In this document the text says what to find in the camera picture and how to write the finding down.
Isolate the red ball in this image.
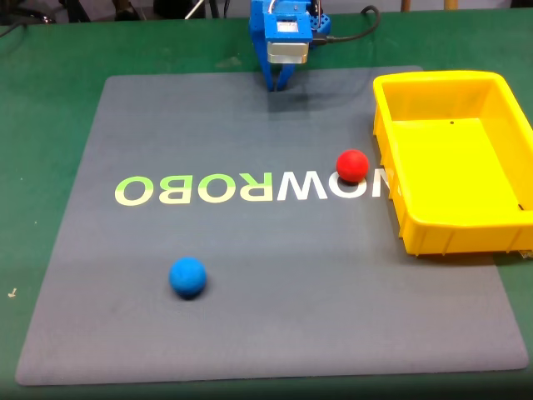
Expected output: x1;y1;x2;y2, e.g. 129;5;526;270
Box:
336;148;371;184

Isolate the yellow plastic bin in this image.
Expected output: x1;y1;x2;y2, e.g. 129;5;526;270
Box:
371;70;533;257

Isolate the blue ball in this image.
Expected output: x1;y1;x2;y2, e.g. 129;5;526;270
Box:
167;256;208;298

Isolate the white rod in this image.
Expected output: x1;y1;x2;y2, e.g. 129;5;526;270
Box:
184;0;208;20

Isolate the grey mat with lettering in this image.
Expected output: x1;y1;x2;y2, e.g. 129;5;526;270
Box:
14;65;531;387

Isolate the green table cloth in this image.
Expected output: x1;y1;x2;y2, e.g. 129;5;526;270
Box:
0;10;533;400

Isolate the silver camera with blue mount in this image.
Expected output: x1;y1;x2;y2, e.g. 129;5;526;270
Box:
262;12;314;66

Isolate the black camera cable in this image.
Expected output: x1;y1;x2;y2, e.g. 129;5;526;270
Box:
311;4;381;46

